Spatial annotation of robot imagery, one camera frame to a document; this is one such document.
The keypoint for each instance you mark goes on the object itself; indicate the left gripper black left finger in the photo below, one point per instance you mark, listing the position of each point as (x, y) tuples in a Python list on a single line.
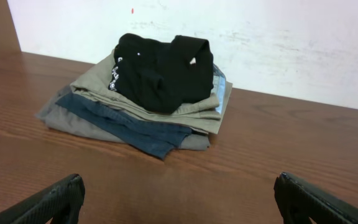
[(60, 203)]

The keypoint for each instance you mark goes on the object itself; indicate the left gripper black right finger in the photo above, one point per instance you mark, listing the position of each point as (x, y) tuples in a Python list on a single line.
[(301, 202)]

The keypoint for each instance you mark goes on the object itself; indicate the grey folded garment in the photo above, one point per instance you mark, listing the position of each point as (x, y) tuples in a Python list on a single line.
[(59, 118)]

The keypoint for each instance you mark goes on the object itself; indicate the dark blue folded garment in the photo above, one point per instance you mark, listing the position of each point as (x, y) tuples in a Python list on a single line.
[(153, 138)]

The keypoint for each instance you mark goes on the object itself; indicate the khaki folded garment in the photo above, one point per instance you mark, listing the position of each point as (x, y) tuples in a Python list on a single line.
[(201, 116)]

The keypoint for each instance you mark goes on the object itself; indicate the light blue folded garment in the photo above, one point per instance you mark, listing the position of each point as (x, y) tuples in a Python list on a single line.
[(219, 87)]

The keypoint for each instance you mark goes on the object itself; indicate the black folded shirt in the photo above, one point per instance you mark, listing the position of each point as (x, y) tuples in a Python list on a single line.
[(161, 76)]

